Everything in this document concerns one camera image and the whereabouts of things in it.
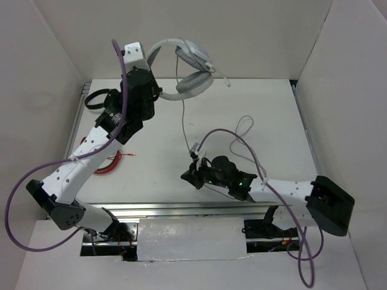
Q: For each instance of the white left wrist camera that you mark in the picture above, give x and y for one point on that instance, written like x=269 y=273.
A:
x=134 y=57

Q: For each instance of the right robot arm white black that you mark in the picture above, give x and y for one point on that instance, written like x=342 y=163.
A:
x=317 y=203

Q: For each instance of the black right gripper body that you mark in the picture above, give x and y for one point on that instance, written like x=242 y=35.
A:
x=207 y=171

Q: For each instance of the white foil-covered panel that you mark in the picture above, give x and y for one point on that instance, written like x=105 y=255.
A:
x=199 y=238

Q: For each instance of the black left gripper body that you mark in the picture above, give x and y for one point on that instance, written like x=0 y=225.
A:
x=149 y=110

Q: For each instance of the front aluminium rail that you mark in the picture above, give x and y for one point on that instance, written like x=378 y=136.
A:
x=126 y=211

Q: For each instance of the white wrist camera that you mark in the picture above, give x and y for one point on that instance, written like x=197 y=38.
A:
x=197 y=155
x=134 y=57

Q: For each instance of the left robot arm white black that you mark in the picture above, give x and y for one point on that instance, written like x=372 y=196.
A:
x=57 y=193

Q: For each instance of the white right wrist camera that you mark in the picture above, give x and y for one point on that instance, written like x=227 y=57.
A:
x=197 y=155

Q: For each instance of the red black headphones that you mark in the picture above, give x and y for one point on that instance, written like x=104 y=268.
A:
x=113 y=162

